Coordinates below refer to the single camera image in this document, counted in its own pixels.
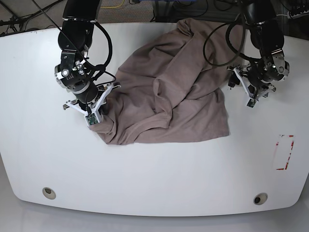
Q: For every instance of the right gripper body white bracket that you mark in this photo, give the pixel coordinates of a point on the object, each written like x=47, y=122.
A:
x=91, y=109

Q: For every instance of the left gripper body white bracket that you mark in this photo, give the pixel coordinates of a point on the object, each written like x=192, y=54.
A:
x=254, y=90

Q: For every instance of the mauve brown T-shirt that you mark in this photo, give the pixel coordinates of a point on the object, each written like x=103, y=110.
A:
x=171, y=89

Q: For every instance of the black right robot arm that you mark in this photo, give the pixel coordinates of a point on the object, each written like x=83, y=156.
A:
x=75, y=73

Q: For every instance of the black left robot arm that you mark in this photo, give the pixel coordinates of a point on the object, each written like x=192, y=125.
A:
x=257, y=76

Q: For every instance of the red tape rectangle marking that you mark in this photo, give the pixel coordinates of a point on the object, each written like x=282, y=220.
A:
x=283, y=151

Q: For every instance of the white power strip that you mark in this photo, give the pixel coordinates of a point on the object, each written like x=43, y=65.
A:
x=299, y=8

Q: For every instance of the left table cable grommet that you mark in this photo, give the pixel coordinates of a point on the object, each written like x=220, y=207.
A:
x=49, y=193

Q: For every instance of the table cable grommet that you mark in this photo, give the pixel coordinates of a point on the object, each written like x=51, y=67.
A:
x=260, y=198
x=49, y=193

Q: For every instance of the right table cable grommet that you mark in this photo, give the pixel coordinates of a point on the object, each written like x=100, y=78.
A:
x=260, y=198

